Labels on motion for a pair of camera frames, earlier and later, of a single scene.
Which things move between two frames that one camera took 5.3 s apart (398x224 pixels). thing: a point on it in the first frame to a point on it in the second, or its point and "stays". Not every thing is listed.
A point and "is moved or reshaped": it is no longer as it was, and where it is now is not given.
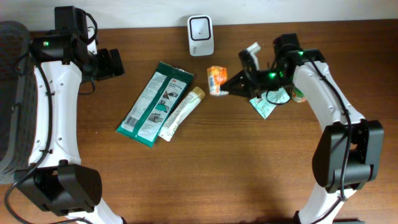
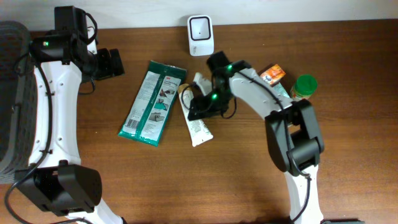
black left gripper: x=109 y=63 stays
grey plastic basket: x=18 y=102 stays
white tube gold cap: x=186 y=106 to x=199 y=130
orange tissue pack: x=217 y=76 is moved or reshaped
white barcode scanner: x=201 y=35 stays
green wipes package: x=155 y=103 stays
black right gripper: x=248 y=85 to x=199 y=107
